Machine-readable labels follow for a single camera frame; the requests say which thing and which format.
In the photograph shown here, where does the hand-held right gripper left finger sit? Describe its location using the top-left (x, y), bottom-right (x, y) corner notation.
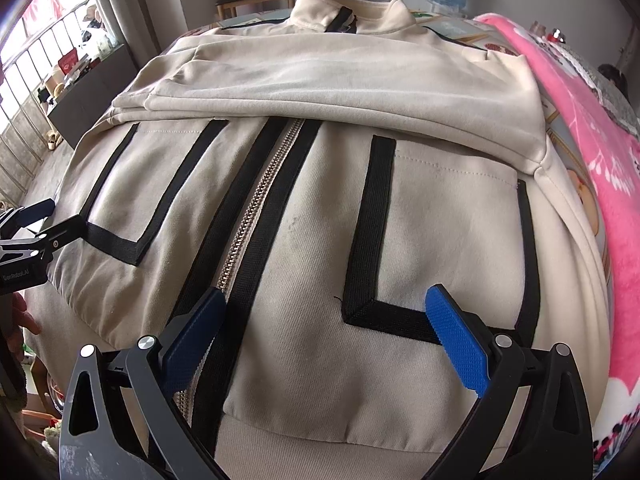
top-left (59, 290), bottom-right (228, 480)

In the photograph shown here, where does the pink floral blanket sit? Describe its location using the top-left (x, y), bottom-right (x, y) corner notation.
top-left (472, 12), bottom-right (640, 456)

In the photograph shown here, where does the grey curtain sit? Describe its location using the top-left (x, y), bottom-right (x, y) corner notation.
top-left (100, 0), bottom-right (221, 56)

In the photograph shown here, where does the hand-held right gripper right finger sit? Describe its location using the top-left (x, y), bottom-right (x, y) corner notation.
top-left (425, 284), bottom-right (593, 480)

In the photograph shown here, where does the grey lace cloth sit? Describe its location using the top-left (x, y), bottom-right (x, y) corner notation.
top-left (542, 40), bottom-right (640, 136)

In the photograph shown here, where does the red box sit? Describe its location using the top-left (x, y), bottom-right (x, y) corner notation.
top-left (57, 49), bottom-right (80, 76)

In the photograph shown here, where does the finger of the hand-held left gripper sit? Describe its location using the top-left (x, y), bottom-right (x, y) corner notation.
top-left (0, 214), bottom-right (87, 265)
top-left (0, 198), bottom-right (56, 235)

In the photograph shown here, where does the dark side cabinet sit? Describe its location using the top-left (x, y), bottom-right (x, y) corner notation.
top-left (47, 42), bottom-right (138, 148)

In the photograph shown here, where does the cream zip jacket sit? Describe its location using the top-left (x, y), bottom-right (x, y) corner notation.
top-left (22, 0), bottom-right (613, 480)

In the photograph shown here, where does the window railing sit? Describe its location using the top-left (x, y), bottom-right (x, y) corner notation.
top-left (0, 0), bottom-right (121, 196)

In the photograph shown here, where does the person's left hand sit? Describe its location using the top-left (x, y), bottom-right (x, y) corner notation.
top-left (7, 292), bottom-right (43, 356)

